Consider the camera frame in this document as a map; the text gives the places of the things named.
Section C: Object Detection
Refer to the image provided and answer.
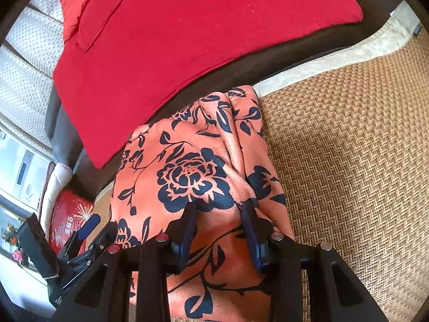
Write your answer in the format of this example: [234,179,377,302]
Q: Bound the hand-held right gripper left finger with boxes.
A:
[50,202,199,322]

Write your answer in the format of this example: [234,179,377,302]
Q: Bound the white quilted cushion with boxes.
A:
[38,161,74,222]

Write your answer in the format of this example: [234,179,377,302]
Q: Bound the silver refrigerator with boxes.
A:
[0,121,56,215]

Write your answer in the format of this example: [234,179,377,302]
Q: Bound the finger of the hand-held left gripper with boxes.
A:
[58,214,101,259]
[72,221,119,260]

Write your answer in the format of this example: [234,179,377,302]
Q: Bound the red blanket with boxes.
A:
[53,0,364,170]

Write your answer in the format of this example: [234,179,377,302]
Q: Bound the woven straw mat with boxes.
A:
[94,2,429,322]

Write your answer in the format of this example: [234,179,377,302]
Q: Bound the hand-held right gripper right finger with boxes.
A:
[241,199,390,322]

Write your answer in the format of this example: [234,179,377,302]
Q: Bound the orange floral shirt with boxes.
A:
[112,85,297,322]

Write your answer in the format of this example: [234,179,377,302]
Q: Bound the red pillow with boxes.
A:
[60,0,111,42]

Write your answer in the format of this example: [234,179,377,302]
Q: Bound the beige dotted curtain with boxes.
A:
[0,0,101,155]

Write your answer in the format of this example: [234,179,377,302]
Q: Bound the brown leather sofa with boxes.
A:
[43,0,406,202]

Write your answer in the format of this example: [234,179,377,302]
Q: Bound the red printed box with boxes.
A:
[49,189,96,255]

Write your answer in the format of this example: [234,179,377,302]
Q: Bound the red artificial flowers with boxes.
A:
[2,221,28,266]

